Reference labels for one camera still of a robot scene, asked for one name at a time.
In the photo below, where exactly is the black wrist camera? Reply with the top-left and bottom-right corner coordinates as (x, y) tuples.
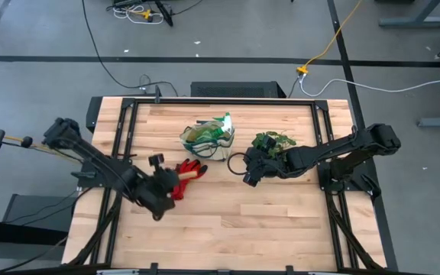
(260, 134), (278, 152)
(147, 153), (167, 168)

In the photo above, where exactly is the green leafy plant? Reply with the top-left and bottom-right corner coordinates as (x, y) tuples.
(251, 131), (298, 158)

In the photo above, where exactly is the dark grey cart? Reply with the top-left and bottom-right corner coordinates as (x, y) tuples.
(0, 192), (80, 275)

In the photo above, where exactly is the black computer case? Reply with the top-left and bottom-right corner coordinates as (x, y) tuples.
(190, 81), (287, 99)

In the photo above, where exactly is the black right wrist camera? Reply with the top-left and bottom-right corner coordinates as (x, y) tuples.
(260, 134), (278, 152)

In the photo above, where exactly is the yellow extension cable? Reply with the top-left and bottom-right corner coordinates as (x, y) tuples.
(295, 0), (364, 76)

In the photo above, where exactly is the white and yellow cable bundle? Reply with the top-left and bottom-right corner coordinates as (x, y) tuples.
(112, 3), (166, 26)

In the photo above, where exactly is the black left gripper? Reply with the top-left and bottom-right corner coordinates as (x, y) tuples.
(137, 167), (181, 222)

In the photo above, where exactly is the black floor cable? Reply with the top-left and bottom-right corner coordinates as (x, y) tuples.
(81, 0), (180, 97)

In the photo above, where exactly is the beige gardening bag green trim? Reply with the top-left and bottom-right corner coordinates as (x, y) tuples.
(180, 112), (237, 162)

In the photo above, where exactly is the green transparent spray bottle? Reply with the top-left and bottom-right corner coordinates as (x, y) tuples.
(188, 112), (234, 145)

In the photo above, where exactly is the black aluminium table frame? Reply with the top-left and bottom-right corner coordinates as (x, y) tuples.
(61, 96), (400, 275)

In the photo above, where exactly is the dark green tool black strap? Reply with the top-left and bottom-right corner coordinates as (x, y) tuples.
(226, 151), (252, 176)

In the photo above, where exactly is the white floor cable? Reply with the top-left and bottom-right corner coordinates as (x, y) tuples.
(298, 71), (440, 98)

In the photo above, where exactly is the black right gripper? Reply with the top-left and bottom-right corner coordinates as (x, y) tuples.
(242, 147), (288, 189)

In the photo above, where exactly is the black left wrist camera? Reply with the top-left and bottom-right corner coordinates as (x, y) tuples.
(147, 153), (167, 168)

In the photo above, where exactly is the red cloth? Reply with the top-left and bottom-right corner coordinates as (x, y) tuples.
(171, 158), (209, 202)

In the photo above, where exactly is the black knob on yellow rod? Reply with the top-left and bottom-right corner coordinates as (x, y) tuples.
(4, 135), (34, 150)

